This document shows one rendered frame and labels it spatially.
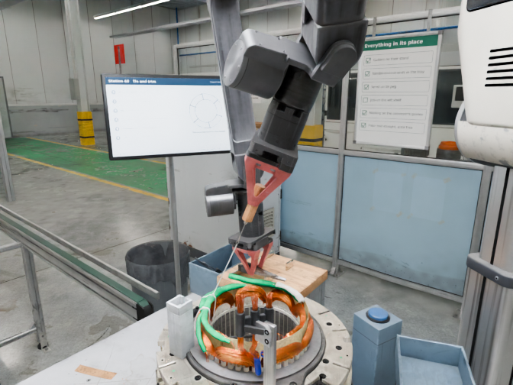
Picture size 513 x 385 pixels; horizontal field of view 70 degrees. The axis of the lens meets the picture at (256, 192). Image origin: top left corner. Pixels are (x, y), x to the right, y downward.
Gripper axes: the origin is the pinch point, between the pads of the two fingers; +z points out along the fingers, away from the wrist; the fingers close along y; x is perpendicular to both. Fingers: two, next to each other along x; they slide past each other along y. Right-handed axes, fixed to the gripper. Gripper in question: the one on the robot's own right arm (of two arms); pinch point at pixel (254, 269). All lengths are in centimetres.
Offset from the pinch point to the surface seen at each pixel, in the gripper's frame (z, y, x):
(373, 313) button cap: 5.9, -5.5, 26.6
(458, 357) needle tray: 6.6, -1.2, 43.0
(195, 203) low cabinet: 51, -155, -186
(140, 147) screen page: -22, -29, -78
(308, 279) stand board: 3.1, -6.9, 10.6
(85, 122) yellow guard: 12, -535, -1037
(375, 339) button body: 9.5, -2.3, 28.1
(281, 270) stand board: 2.8, -7.0, 2.8
